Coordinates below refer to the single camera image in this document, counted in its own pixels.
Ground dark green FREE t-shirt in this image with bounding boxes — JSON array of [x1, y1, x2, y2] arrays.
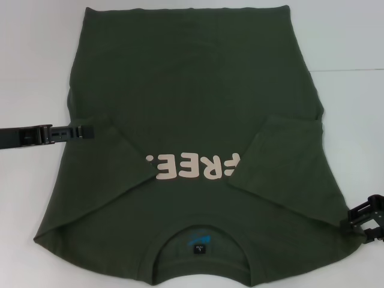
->
[[33, 5, 368, 288]]

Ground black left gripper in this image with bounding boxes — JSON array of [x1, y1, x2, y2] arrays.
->
[[0, 123, 96, 148]]

